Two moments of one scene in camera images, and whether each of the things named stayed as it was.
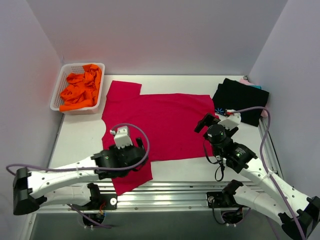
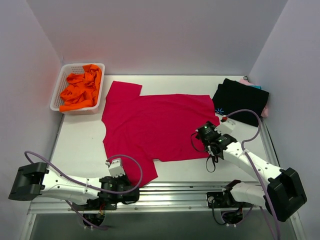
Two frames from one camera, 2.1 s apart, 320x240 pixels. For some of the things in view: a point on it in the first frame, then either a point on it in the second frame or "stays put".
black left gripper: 136,152 to 130,191
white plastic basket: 69,69 stays put
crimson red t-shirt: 167,123 stays put
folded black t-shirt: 236,95 stays put
